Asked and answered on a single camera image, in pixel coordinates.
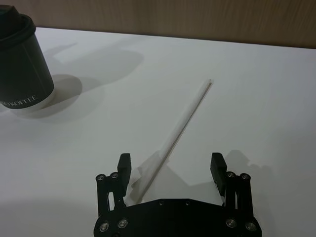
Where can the white paper-wrapped straw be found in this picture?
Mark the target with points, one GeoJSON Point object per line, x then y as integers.
{"type": "Point", "coordinates": [183, 126]}

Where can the black plastic cup lid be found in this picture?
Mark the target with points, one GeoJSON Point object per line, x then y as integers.
{"type": "Point", "coordinates": [13, 21]}

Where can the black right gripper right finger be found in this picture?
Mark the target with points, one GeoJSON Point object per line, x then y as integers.
{"type": "Point", "coordinates": [217, 168]}

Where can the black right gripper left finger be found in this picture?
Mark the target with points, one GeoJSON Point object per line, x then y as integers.
{"type": "Point", "coordinates": [124, 166]}

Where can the black paper coffee cup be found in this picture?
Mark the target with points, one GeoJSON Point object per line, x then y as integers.
{"type": "Point", "coordinates": [23, 74]}

